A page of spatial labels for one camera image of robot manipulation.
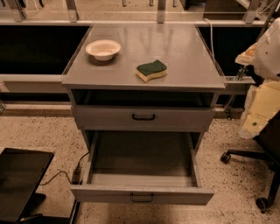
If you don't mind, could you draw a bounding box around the grey drawer cabinet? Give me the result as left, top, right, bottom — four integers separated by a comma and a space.
63, 23, 225, 148

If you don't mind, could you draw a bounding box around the white bowl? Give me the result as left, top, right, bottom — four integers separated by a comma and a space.
86, 39, 121, 61

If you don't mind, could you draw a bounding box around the green and yellow sponge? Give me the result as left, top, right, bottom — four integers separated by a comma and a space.
136, 59, 167, 82

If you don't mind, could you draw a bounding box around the black office chair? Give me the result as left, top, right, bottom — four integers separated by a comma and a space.
220, 111, 280, 214

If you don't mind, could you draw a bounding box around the metal clamp rod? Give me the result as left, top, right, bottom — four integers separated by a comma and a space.
224, 0, 280, 120

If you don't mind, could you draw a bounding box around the closed grey upper drawer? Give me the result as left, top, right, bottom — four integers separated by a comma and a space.
72, 105, 215, 132

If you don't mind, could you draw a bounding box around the white cable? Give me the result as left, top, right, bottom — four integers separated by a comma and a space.
202, 17, 217, 66

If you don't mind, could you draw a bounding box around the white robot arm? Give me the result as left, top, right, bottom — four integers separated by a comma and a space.
235, 18, 280, 139

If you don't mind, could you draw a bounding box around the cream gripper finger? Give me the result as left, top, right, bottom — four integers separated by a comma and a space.
240, 80, 280, 139
235, 43, 257, 66

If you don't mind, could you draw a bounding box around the open grey lower drawer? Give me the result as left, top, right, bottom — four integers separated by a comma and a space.
71, 131, 214, 206

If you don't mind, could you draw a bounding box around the black power adapter with cable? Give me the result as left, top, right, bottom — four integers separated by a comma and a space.
43, 152, 88, 186

